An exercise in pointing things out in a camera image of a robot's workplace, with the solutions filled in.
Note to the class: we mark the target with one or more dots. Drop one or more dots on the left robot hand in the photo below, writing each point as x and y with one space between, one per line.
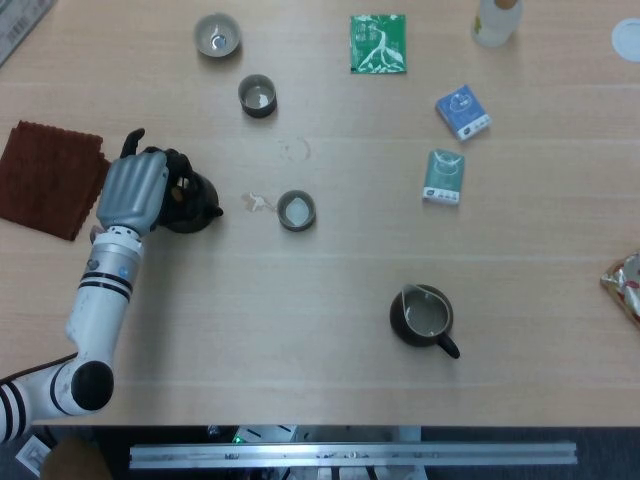
132 192

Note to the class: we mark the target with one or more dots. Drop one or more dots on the dark cylindrical teacup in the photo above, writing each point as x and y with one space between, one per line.
250 111
296 210

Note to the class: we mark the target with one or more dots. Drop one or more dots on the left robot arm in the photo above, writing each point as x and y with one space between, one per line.
95 320

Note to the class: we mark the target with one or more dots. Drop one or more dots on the grey shallow tea bowl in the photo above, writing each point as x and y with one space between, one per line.
205 44

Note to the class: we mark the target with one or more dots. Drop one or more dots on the brown folded cloth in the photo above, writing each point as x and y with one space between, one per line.
45 175

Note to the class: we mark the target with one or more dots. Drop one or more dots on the spilled tea puddle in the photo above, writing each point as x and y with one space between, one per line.
256 201

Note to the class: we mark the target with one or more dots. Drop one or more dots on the green printed cardboard box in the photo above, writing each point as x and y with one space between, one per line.
15 25

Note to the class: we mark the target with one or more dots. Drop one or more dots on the orange object under table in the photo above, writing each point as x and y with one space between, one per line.
75 462

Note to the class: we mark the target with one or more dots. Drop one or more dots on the white square floor plate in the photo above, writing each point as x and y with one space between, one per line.
34 455

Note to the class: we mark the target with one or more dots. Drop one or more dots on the green tea packet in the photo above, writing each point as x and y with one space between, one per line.
377 45

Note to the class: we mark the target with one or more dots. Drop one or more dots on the green tissue pack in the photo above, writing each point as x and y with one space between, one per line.
442 175

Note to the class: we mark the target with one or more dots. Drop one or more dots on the blue tissue pack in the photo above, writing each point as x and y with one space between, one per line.
460 110

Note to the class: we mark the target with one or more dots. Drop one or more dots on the frosted bottle with wooden cap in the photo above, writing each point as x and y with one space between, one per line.
495 25

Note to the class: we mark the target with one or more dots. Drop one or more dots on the silver foil snack bag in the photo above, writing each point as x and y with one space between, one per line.
625 290

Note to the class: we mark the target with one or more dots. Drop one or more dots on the white round table grommet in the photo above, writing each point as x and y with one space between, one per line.
629 40

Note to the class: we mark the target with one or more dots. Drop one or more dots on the aluminium rail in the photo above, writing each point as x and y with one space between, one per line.
350 455

